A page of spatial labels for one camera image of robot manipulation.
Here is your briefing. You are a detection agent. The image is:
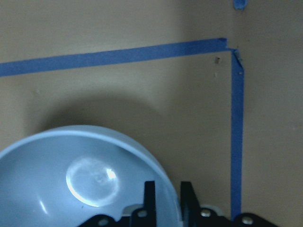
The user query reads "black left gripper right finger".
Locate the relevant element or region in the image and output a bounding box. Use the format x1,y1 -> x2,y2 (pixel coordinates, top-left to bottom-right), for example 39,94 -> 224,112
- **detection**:
180,182 -> 200,227

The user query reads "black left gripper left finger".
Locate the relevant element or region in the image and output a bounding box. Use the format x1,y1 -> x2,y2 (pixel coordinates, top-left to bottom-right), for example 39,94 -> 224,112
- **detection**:
131,181 -> 157,227

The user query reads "light blue bowl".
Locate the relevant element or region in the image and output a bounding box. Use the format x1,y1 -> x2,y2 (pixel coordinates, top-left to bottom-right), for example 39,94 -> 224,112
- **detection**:
0,125 -> 183,227

